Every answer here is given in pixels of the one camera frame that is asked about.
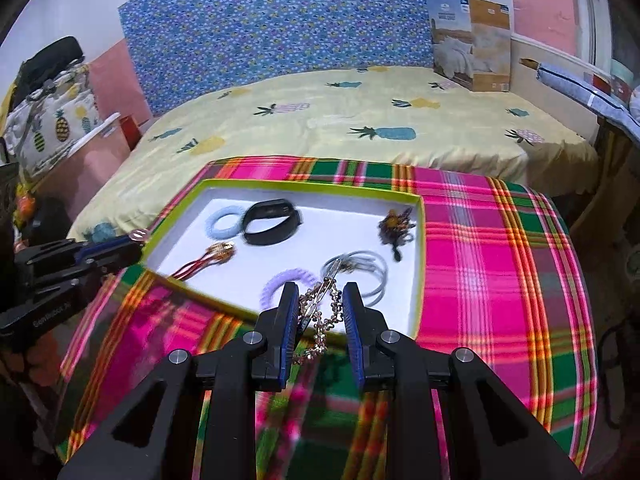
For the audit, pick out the yellow shallow box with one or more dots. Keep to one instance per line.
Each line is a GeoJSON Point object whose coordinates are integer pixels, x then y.
{"type": "Point", "coordinates": [325, 220]}

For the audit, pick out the blue grey striped cloth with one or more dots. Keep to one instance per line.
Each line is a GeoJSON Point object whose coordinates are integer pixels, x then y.
{"type": "Point", "coordinates": [575, 85]}

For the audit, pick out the orange packet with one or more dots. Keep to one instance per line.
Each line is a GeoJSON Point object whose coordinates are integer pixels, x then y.
{"type": "Point", "coordinates": [25, 205]}

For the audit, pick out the red box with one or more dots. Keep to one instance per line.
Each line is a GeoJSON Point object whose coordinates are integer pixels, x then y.
{"type": "Point", "coordinates": [129, 132]}

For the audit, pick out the yellow pineapple bedsheet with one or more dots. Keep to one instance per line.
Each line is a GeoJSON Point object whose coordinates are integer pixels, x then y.
{"type": "Point", "coordinates": [325, 110]}

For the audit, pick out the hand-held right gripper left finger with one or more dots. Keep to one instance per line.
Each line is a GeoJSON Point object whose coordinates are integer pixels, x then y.
{"type": "Point", "coordinates": [291, 345]}

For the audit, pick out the black wristband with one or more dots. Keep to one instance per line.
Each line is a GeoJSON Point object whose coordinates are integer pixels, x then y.
{"type": "Point", "coordinates": [270, 208]}

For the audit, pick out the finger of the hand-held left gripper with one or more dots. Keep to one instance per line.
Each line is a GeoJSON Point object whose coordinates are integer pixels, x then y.
{"type": "Point", "coordinates": [100, 248]}
{"type": "Point", "coordinates": [115, 259]}

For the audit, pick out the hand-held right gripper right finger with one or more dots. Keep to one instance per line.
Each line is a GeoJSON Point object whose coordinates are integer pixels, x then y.
{"type": "Point", "coordinates": [351, 345]}

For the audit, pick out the pineapple print bag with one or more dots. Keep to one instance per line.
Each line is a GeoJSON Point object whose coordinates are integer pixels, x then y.
{"type": "Point", "coordinates": [50, 120]}

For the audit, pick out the bedding package box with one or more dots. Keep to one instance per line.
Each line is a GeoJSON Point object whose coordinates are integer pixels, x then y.
{"type": "Point", "coordinates": [470, 45]}

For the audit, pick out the wooden side table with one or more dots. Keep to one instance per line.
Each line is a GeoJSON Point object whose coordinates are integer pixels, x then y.
{"type": "Point", "coordinates": [607, 160]}

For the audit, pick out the white board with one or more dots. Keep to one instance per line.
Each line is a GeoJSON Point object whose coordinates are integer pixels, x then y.
{"type": "Point", "coordinates": [100, 132]}

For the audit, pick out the blue floral headboard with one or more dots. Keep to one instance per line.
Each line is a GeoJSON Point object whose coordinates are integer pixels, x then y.
{"type": "Point", "coordinates": [275, 25]}

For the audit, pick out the pink green plaid cloth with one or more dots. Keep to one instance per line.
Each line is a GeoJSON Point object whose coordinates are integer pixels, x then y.
{"type": "Point", "coordinates": [475, 260]}

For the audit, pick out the black bag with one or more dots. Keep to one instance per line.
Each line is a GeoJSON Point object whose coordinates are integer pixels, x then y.
{"type": "Point", "coordinates": [55, 55]}

